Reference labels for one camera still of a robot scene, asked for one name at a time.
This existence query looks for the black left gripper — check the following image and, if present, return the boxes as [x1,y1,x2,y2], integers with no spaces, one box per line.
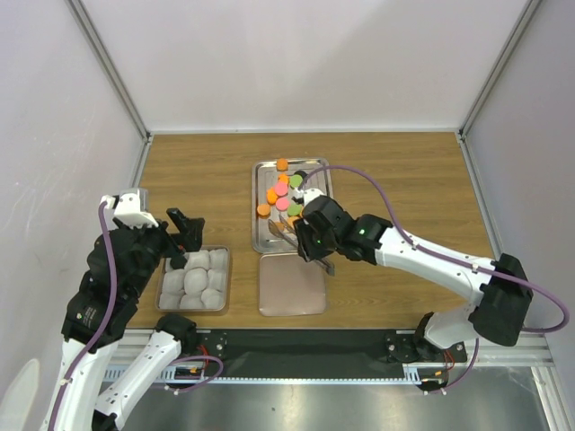
[116,206,205,296]

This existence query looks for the tan round biscuit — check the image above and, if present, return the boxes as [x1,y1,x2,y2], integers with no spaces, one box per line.
[287,215,300,227]

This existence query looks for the green round cookie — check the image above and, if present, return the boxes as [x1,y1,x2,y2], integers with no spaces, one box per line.
[287,204,302,216]
[288,174,303,189]

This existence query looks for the rose gold cookie tin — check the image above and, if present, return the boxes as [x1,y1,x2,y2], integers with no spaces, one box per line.
[155,245,232,315]

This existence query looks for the silver metal tongs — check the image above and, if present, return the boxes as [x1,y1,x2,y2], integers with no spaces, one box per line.
[267,216,335,277]

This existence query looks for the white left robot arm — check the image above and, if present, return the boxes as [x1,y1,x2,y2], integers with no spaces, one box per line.
[41,208,205,430]

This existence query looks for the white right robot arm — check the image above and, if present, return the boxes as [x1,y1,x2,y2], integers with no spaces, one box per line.
[294,189,533,361]

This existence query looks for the pink round cookie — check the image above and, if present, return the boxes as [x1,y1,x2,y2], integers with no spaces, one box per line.
[275,198,291,211]
[273,181,288,198]

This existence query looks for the silver metal baking tray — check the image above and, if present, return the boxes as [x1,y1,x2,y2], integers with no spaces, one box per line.
[252,157,333,254]

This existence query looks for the orange pumpkin cookie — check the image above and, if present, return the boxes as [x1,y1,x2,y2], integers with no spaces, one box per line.
[256,203,271,218]

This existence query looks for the rose gold tin lid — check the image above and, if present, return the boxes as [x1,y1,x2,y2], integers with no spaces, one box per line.
[258,253,327,317]

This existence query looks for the orange swirl cookie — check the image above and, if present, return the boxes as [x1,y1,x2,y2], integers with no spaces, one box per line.
[276,158,288,172]

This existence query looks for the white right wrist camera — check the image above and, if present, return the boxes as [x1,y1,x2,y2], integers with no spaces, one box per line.
[291,188,324,207]

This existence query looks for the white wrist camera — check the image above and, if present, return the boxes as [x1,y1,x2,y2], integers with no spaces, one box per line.
[291,188,324,207]
[112,188,158,228]

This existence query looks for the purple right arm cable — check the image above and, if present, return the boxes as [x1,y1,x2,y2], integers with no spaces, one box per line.
[301,165,571,334]

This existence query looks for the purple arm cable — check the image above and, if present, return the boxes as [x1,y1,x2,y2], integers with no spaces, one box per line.
[47,195,122,427]
[301,165,571,334]

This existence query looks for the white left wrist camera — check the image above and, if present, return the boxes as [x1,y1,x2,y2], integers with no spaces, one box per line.
[112,188,158,228]

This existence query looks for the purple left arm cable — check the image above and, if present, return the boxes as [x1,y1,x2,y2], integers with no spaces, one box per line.
[47,195,122,427]

